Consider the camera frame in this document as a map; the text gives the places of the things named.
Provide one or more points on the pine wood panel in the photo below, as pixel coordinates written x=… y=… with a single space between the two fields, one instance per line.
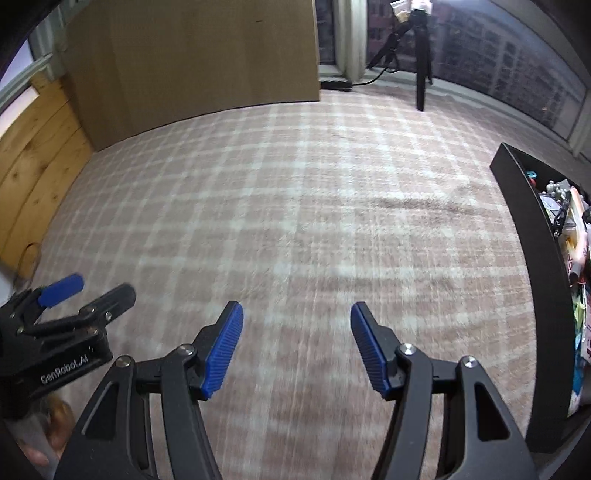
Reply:
x=37 y=175

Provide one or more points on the grey toy figures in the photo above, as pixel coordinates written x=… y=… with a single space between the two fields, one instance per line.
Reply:
x=558 y=188

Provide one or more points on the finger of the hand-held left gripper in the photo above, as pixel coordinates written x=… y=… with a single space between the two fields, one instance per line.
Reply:
x=111 y=302
x=60 y=288

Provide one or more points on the plaid pink carpet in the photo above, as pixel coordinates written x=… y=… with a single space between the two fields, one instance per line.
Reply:
x=300 y=207

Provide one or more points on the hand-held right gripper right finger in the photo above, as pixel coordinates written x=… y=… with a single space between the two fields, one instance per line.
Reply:
x=369 y=346

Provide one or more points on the person's left hand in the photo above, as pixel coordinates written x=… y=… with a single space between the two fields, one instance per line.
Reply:
x=57 y=417

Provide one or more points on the black tray container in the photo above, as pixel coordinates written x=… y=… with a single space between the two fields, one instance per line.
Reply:
x=531 y=277

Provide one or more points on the black power adapter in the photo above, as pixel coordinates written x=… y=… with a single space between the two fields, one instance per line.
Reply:
x=335 y=84

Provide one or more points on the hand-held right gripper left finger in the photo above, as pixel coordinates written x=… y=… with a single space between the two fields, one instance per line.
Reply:
x=221 y=350

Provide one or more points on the large glass window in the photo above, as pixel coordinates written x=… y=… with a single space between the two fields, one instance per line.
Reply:
x=508 y=55

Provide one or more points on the wooden cabinet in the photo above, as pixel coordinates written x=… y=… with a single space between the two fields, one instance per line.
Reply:
x=194 y=69

